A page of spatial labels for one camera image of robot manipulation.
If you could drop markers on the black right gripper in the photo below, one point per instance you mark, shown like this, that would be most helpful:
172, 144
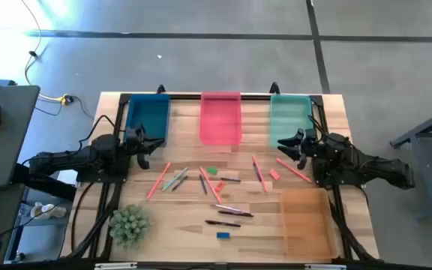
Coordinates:
310, 144

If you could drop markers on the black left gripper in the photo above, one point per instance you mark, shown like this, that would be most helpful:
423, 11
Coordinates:
135, 144

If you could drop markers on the pink pencil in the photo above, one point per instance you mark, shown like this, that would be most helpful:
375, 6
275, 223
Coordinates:
260, 174
210, 185
158, 181
294, 170

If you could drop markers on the teal pen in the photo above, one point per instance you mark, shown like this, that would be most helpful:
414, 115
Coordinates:
175, 179

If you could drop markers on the dark purple crayon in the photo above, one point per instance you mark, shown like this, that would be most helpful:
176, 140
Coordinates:
256, 171

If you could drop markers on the short black pen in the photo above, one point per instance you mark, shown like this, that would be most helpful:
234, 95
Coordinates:
179, 183

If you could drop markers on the dark blue pen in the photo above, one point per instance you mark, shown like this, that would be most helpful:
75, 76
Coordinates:
203, 184

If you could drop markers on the dark blue crayon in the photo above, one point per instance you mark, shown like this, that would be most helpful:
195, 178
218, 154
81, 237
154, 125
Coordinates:
231, 179

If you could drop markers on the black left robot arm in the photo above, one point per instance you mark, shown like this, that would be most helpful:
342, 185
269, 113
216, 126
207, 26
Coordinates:
69, 159

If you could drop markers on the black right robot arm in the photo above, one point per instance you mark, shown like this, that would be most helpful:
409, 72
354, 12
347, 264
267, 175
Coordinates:
369, 168

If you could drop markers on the teal translucent plastic bin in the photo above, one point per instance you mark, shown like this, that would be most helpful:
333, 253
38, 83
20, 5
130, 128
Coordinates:
289, 116

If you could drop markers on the blue plastic bin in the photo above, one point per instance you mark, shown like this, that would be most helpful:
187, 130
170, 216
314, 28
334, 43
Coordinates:
150, 112

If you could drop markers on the pink eraser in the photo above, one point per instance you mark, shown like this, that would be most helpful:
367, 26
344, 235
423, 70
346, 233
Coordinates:
274, 174

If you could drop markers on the green eraser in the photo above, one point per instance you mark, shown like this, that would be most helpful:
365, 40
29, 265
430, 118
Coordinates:
212, 170

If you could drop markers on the pink translucent plastic bin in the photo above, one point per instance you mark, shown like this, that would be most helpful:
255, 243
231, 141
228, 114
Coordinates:
220, 118

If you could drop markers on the orange eraser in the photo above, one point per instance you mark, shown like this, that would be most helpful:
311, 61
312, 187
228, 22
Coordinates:
219, 186

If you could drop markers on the orange translucent plastic bin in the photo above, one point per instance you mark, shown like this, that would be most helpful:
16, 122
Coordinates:
308, 225

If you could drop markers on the green artificial plant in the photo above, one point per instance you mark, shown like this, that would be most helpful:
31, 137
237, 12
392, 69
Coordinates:
129, 226

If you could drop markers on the plain black pen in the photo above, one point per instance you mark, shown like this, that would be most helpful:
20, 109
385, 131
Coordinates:
235, 213

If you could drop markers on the yellow power plug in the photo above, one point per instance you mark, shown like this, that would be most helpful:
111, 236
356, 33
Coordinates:
66, 99

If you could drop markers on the black pen with white print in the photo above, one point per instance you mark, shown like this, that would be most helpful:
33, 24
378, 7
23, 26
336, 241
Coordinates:
222, 223

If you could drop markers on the blue eraser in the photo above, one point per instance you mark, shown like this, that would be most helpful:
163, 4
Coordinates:
223, 235

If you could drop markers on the beige object on floor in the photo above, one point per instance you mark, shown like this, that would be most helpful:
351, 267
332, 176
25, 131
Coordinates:
47, 210

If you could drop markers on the blue-grey metal cart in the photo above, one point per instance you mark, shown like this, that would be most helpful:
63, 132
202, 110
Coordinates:
426, 138

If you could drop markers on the dark grey desk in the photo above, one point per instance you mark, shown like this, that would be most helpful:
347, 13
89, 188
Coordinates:
6, 138

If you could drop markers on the silver bracket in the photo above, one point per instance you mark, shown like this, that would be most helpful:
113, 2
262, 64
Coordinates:
116, 266
325, 267

